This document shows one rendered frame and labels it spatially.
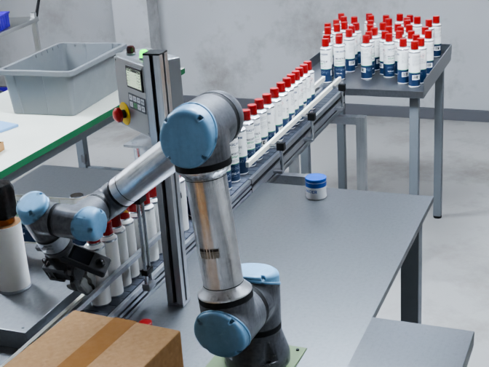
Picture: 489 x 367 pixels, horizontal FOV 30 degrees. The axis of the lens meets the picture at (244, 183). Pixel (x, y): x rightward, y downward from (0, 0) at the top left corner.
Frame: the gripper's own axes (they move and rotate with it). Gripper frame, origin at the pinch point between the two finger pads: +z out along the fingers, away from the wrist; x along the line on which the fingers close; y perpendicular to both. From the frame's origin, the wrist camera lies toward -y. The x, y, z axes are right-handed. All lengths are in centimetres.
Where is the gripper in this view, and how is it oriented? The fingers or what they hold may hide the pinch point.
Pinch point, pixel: (94, 290)
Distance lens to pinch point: 230.8
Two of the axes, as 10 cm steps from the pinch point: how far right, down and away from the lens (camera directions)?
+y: -9.3, -0.8, 3.6
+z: 2.3, 6.4, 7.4
